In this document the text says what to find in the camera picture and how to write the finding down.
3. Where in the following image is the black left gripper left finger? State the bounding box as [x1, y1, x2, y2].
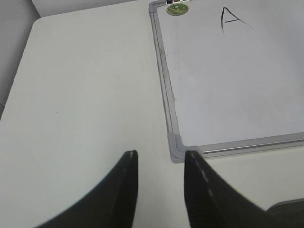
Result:
[40, 150, 138, 228]

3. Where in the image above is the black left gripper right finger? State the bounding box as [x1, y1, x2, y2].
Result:
[184, 151, 304, 228]

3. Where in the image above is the white magnetic whiteboard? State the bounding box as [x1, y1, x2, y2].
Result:
[149, 0, 304, 163]

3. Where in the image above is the green round magnet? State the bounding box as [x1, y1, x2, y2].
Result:
[166, 3, 189, 16]

